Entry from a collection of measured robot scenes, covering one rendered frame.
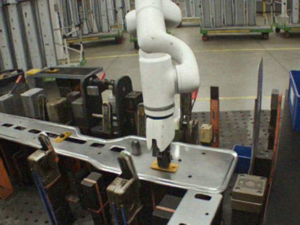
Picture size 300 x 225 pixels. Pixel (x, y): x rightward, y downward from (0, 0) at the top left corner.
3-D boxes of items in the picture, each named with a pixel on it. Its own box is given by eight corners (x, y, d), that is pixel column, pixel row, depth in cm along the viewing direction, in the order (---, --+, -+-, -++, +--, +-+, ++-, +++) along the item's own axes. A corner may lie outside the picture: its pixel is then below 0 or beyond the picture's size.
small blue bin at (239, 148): (229, 171, 133) (230, 155, 129) (233, 159, 141) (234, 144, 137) (251, 174, 128) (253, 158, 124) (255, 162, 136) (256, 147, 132)
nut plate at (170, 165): (149, 167, 91) (149, 164, 90) (155, 160, 94) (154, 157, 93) (174, 172, 87) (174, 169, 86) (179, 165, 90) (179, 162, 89)
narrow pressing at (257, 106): (247, 186, 77) (255, 66, 63) (254, 163, 86) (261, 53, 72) (249, 186, 77) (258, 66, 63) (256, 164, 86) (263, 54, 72)
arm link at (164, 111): (152, 95, 87) (153, 104, 88) (138, 106, 80) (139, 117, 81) (179, 97, 83) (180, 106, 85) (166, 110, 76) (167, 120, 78)
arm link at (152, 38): (184, 23, 97) (201, 98, 81) (137, 28, 97) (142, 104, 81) (185, 3, 89) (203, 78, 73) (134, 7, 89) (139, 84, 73)
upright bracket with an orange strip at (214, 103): (209, 203, 114) (209, 86, 94) (210, 201, 116) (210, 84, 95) (216, 205, 113) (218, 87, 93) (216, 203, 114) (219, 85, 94)
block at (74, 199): (67, 200, 125) (50, 144, 113) (84, 184, 135) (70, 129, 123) (76, 203, 122) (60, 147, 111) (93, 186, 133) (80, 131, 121)
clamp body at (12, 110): (9, 155, 165) (-9, 100, 150) (22, 146, 174) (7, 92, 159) (19, 158, 161) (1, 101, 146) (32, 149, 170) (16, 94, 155)
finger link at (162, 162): (156, 146, 87) (158, 164, 90) (151, 151, 85) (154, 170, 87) (166, 148, 86) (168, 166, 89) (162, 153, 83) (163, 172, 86)
